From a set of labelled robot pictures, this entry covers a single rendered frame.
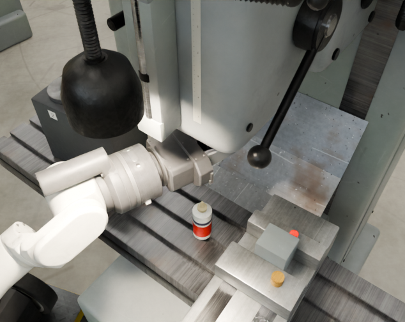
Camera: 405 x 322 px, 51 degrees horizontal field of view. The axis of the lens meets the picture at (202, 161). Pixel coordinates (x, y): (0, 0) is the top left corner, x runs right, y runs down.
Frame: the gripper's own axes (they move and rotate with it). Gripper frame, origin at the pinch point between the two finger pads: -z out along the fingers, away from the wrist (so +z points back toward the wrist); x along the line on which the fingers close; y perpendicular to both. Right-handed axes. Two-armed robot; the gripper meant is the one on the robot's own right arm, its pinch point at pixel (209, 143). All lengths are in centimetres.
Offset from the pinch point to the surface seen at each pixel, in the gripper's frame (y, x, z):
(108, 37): 122, 232, -60
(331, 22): -24.2, -10.7, -9.0
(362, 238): 102, 4, -79
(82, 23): -31.9, -10.4, 18.7
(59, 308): 82, 30, 36
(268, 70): -20.4, -10.3, -0.9
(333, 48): -16.4, -6.8, -15.3
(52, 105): 10.8, 36.1, 17.4
